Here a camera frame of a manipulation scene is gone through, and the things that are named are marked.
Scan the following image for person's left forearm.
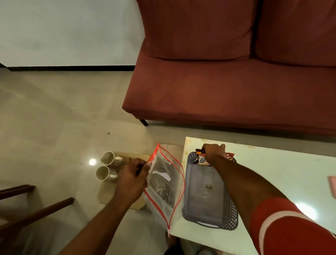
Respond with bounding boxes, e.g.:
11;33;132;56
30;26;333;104
58;194;132;255

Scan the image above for red sofa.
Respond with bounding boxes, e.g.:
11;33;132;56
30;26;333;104
122;0;336;137

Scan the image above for pink object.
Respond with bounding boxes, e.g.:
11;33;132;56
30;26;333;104
328;175;336;199

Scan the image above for person's right hand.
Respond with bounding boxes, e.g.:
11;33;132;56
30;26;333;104
202;143;227;166

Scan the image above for snack packet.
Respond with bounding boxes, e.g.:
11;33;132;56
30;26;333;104
194;149;235;167

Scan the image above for grey plastic basket tray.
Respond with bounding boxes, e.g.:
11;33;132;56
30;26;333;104
181;151;239;231

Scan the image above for person's left hand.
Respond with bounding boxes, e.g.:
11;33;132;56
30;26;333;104
113;158;151;206

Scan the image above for wooden board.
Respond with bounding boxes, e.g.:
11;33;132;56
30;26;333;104
98;152;151;211

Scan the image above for wooden chair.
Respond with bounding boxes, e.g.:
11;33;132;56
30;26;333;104
0;184;75;255

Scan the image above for person's right forearm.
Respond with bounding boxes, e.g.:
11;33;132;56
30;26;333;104
210;155;288;235

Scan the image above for white ceramic mug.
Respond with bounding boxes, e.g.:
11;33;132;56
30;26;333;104
101;151;124;168
95;166;118;182

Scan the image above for red sofa back cushion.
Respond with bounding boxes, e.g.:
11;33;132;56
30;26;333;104
137;0;259;61
255;0;336;67

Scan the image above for red sleeve with white stripe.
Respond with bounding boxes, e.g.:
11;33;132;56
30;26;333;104
249;197;336;255

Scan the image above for clear zip bag red seal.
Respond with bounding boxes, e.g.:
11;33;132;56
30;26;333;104
143;143;186;237

